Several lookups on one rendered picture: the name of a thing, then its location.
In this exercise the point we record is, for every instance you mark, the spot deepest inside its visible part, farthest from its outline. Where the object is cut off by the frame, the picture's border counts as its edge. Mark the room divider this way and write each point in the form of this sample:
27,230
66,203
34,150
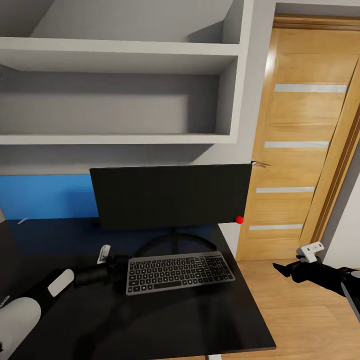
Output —
53,196

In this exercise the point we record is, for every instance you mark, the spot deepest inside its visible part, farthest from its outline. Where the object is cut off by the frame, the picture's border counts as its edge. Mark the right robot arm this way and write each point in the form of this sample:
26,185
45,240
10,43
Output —
345,281

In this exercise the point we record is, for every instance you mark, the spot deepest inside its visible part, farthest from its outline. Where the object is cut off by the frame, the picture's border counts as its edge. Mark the monitor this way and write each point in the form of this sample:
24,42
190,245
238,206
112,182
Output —
157,196

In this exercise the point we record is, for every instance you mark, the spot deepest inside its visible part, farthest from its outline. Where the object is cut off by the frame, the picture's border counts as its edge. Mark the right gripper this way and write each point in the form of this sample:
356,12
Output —
303,271

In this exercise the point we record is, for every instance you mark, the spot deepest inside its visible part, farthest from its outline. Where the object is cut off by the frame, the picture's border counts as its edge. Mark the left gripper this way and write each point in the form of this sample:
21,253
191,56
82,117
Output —
103,272

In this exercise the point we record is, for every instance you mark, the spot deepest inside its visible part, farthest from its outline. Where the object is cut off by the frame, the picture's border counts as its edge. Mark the keyboard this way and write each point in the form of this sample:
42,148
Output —
162,273

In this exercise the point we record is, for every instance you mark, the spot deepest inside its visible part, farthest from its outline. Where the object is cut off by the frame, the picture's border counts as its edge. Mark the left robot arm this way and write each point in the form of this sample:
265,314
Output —
20,316

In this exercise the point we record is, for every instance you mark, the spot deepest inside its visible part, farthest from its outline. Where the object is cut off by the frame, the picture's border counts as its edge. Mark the desk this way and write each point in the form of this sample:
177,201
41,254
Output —
101,322

